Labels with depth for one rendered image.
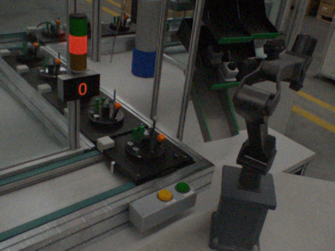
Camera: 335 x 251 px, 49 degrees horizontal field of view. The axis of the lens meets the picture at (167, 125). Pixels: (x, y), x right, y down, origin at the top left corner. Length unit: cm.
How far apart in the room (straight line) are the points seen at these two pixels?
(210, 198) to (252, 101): 61
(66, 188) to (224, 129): 61
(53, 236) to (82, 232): 9
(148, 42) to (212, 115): 83
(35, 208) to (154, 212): 34
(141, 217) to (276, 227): 46
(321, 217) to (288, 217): 12
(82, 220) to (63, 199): 15
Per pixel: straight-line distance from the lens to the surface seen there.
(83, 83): 114
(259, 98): 76
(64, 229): 101
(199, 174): 125
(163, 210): 109
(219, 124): 140
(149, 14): 206
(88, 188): 120
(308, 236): 130
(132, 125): 143
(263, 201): 103
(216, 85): 126
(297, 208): 139
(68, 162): 126
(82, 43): 110
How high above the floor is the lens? 168
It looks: 29 degrees down
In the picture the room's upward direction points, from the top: 8 degrees clockwise
